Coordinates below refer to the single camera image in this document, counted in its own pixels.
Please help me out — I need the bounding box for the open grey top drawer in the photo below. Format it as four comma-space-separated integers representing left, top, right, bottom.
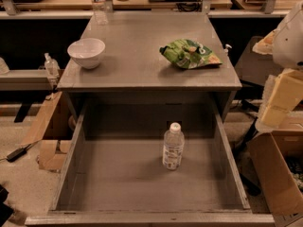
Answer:
26, 96, 275, 227

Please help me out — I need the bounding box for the cardboard box right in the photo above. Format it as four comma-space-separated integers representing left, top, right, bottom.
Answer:
247, 131, 303, 216

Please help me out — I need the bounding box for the cardboard box left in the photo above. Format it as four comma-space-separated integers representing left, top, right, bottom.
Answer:
21, 92, 72, 171

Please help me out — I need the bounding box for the grey cabinet counter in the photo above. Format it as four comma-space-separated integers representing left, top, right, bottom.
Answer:
58, 11, 241, 116

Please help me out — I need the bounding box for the cardboard box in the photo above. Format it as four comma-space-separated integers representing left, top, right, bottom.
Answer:
21, 92, 72, 171
247, 131, 303, 216

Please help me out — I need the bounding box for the background clear water bottle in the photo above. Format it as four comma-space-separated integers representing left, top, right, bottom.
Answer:
91, 0, 108, 25

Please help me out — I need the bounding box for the dark chair right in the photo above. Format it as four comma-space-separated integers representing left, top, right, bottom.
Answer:
235, 36, 282, 112

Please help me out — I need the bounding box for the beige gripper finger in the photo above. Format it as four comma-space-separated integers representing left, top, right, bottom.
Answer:
260, 105, 289, 127
269, 69, 303, 112

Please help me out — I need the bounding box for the small pump bottle right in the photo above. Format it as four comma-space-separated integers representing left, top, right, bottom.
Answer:
223, 44, 232, 55

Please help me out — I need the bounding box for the white ceramic bowl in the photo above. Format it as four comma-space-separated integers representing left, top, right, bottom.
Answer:
67, 38, 105, 69

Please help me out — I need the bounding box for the green chip bag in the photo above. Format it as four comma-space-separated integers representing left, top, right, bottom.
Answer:
159, 39, 222, 69

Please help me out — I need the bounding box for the small sanitizer bottle left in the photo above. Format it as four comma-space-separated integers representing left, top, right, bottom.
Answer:
45, 53, 60, 78

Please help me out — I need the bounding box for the black power adapter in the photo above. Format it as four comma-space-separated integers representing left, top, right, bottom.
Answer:
6, 145, 31, 163

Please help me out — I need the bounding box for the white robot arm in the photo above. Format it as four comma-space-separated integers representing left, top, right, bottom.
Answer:
259, 1, 303, 128

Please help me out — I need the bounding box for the clear plastic water bottle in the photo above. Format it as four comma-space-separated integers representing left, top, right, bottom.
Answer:
162, 122, 185, 170

